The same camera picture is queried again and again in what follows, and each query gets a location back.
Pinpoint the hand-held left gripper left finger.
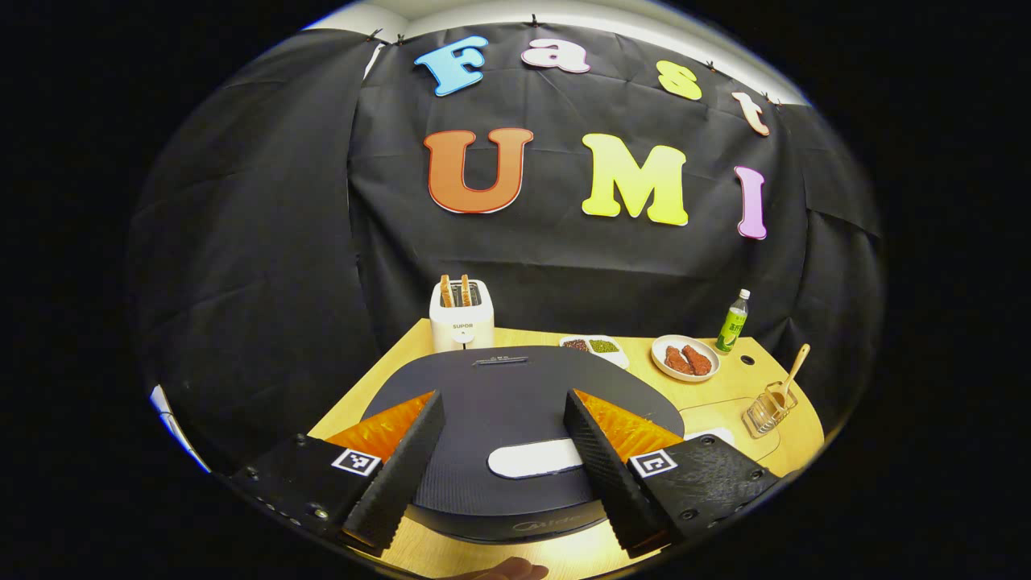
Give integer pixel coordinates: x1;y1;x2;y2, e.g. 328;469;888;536
230;390;446;558

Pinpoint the green drink bottle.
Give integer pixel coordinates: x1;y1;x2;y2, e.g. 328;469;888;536
715;289;752;355

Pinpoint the wire chopstick holder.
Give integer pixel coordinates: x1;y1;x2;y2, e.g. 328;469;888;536
742;380;799;439

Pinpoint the wooden spoon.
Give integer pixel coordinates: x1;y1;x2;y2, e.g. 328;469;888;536
765;344;811;412

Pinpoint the white toaster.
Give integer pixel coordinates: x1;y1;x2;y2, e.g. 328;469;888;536
429;279;495;353

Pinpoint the white round plate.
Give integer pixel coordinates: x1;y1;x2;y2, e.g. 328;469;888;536
651;334;721;382

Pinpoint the clear plastic tray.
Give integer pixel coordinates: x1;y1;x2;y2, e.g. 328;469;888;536
679;395;782;462

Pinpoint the white divided bean dish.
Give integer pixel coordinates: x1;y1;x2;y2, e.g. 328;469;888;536
559;334;631;370

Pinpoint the grey rice cooker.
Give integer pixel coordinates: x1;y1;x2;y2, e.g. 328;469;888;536
360;346;685;545

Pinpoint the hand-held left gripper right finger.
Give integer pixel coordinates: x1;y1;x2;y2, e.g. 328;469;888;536
562;389;782;559

